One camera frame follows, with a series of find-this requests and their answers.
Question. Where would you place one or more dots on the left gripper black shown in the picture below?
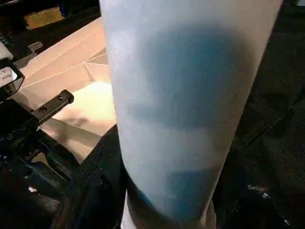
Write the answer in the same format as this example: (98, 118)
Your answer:
(28, 143)

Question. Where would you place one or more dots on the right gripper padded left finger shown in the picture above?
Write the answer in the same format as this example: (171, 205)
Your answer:
(97, 191)

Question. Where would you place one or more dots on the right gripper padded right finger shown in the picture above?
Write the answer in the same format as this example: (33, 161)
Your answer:
(257, 200)

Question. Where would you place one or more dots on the white plastic table top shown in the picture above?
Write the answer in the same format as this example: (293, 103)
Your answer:
(71, 71)

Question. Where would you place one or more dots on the white plastic table leg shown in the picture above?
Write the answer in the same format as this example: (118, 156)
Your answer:
(190, 95)

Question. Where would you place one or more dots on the black plastic mat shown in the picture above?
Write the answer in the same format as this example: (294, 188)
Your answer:
(276, 119)

